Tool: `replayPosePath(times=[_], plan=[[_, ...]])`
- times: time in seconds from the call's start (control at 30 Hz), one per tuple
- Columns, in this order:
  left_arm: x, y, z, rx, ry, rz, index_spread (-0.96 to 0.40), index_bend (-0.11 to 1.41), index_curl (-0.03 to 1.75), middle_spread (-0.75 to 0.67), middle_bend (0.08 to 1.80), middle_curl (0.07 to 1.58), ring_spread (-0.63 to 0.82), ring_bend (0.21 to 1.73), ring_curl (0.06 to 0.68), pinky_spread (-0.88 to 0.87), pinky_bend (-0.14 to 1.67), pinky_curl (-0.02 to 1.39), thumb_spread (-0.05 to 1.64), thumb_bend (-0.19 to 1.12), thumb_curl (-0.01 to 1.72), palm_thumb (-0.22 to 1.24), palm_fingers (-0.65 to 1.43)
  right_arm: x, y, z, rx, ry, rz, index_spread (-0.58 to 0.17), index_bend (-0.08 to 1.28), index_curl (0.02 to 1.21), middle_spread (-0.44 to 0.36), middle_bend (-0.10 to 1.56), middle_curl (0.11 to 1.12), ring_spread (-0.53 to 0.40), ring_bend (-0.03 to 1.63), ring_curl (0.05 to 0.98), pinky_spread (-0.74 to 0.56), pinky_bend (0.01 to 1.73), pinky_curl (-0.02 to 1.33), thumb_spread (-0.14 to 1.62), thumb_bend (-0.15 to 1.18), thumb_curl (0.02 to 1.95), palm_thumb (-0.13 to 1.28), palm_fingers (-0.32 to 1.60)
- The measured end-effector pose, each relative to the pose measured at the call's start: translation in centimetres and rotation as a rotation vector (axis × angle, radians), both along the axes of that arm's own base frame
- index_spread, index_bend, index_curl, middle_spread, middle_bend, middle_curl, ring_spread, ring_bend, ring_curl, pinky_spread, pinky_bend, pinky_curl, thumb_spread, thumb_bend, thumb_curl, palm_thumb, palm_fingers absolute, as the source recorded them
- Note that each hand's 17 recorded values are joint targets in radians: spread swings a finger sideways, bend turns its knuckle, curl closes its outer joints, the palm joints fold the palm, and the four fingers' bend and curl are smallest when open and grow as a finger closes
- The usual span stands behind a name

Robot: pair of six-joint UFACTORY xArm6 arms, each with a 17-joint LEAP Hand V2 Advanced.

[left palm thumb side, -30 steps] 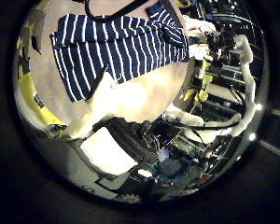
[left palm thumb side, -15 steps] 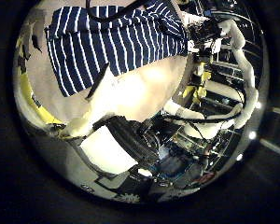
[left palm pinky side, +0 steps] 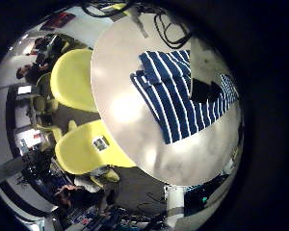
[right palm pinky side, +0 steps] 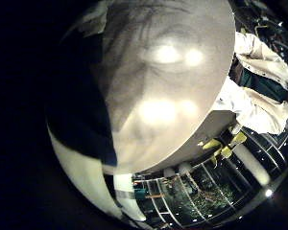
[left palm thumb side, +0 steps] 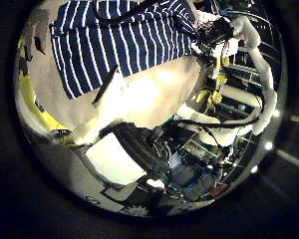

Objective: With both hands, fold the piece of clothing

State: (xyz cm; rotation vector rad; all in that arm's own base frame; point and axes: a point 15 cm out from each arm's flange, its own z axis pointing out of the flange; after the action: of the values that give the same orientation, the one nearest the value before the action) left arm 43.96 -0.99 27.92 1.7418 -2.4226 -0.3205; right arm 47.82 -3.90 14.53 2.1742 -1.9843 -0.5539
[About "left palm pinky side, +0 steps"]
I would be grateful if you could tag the red wall picture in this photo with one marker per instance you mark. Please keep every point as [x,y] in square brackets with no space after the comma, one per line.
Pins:
[58,20]

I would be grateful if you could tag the yellow plastic chair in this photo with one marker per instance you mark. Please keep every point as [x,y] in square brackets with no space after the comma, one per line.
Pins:
[72,80]

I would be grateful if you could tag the yellow chair with sticker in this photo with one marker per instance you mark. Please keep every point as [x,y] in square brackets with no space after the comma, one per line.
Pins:
[83,150]

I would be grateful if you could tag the small lit screen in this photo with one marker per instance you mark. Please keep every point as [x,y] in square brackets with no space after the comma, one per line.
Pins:
[24,89]

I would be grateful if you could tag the seated person in light top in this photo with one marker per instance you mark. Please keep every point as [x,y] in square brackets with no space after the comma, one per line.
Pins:
[90,184]

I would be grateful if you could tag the person in dark clothes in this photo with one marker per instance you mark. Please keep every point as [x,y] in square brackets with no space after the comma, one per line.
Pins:
[49,48]
[33,72]

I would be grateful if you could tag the white board with red print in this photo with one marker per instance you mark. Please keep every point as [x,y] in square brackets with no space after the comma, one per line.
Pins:
[29,139]

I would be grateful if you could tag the blue white striped shirt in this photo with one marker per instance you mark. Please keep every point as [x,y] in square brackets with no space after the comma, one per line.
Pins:
[173,102]

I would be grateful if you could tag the teal lit control box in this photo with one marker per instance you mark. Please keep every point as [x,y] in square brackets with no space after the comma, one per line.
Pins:
[204,194]

